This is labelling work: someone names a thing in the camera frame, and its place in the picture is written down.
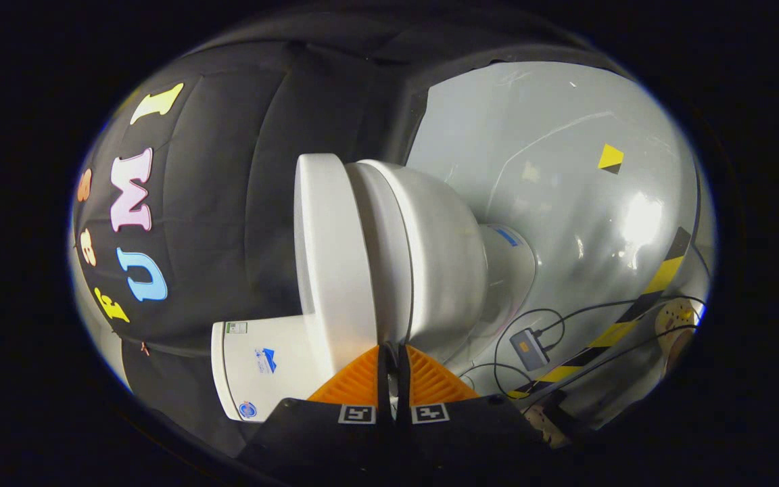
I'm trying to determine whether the tan perforated shoe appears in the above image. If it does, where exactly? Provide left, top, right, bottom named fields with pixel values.
left=523, top=404, right=570, bottom=449
left=655, top=300, right=699, bottom=361

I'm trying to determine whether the yellow black hazard tape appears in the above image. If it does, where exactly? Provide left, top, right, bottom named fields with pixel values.
left=506, top=227, right=692, bottom=400

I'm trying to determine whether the black looped cable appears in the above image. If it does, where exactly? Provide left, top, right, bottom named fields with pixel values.
left=461, top=308, right=566, bottom=400

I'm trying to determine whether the white toilet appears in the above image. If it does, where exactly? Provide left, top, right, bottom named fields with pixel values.
left=212, top=159, right=537, bottom=421

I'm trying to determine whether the black backdrop cloth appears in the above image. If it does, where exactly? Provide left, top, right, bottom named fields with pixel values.
left=72, top=14, right=634, bottom=461

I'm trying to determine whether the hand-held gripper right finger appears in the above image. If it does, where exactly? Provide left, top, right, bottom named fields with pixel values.
left=396, top=344, right=569, bottom=484

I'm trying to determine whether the long black cable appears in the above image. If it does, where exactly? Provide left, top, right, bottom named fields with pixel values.
left=538, top=295, right=708, bottom=339

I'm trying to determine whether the white toilet lid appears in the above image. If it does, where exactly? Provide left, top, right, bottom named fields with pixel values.
left=293, top=154, right=381, bottom=392

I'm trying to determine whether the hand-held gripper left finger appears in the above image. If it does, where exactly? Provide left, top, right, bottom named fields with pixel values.
left=237, top=345, right=398, bottom=484

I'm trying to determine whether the small grey box device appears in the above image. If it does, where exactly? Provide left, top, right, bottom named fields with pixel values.
left=510, top=328, right=551, bottom=371

